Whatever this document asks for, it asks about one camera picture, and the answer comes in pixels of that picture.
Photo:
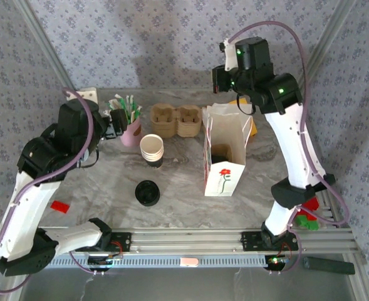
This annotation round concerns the green white wrapped straw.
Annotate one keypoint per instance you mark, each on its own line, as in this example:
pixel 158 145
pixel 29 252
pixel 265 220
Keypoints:
pixel 138 110
pixel 114 104
pixel 130 106

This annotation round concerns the flat black bar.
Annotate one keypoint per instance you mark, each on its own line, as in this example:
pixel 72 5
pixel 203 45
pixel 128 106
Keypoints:
pixel 328 266

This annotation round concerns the stack of pulp cup carriers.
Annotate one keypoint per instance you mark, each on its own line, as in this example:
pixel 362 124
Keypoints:
pixel 171 120

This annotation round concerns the stack of white paper cups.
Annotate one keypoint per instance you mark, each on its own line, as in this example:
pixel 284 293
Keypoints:
pixel 152 145

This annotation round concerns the flat red toy block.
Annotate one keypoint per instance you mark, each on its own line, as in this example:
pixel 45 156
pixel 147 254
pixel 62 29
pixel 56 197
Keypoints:
pixel 59 207

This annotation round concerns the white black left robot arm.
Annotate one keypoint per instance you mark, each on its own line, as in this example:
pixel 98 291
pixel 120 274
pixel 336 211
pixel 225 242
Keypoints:
pixel 24 207

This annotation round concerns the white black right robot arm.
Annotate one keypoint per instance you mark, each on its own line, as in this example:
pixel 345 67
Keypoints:
pixel 290 147

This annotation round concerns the stack of black cup lids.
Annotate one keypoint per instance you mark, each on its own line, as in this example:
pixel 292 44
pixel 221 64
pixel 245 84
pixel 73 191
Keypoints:
pixel 146 192

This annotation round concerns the aluminium mounting rail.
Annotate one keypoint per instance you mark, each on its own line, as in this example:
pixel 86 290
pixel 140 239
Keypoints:
pixel 187 241

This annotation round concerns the small electronics board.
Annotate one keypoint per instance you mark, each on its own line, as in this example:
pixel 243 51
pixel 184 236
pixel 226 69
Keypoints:
pixel 104 262
pixel 276 262

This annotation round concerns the pink straw holder cup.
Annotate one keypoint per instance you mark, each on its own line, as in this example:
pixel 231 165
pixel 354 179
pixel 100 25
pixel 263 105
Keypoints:
pixel 132 135

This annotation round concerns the white floral paper bag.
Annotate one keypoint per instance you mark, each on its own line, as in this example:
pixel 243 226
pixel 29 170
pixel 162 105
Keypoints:
pixel 225 178

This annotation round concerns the pink tape label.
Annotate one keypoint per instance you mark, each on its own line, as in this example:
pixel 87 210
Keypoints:
pixel 189 262

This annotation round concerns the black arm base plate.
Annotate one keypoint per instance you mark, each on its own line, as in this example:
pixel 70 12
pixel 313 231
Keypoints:
pixel 124 242
pixel 253 242

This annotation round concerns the stepped red toy block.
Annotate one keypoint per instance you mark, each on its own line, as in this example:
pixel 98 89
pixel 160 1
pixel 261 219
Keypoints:
pixel 311 205

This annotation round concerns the aluminium frame post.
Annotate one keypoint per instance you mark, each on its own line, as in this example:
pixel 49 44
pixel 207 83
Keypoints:
pixel 325 47
pixel 46 47

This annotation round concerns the green toy block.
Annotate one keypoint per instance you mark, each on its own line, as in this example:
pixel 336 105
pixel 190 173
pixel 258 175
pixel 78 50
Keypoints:
pixel 301 221
pixel 313 225

